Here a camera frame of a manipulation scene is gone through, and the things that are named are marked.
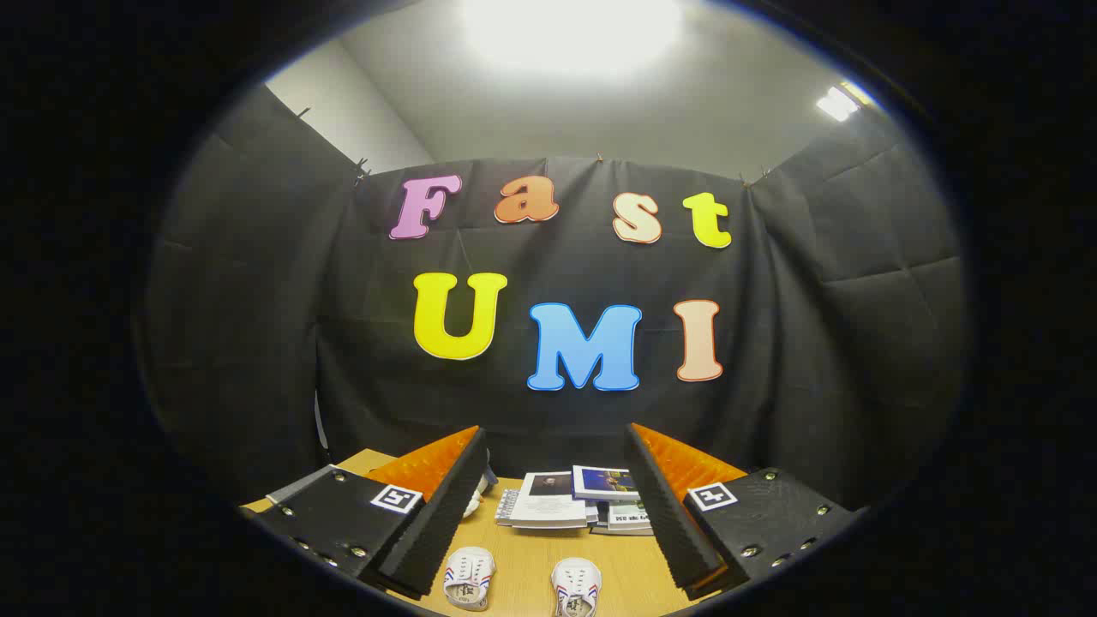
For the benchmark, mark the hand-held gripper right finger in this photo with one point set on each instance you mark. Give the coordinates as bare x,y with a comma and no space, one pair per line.
664,506

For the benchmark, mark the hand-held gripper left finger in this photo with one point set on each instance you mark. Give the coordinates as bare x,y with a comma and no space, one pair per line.
446,506

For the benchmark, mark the white striped canvas shoe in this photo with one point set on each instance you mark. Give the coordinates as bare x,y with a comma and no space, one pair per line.
576,589
469,578

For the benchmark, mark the white plush duck toy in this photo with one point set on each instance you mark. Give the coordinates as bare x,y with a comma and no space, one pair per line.
476,501

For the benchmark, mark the green and white book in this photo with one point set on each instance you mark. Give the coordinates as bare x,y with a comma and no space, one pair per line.
630,517

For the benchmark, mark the grey patterned book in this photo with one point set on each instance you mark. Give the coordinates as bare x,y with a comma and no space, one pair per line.
506,506

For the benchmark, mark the blue cover book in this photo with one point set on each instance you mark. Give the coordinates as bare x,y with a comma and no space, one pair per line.
604,482

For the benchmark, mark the white portrait cover book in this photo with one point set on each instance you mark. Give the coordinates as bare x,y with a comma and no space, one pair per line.
548,501

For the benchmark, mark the small ceiling light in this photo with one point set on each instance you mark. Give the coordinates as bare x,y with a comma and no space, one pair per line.
840,101

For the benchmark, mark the large ceiling light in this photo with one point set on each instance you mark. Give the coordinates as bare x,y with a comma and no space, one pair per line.
574,34

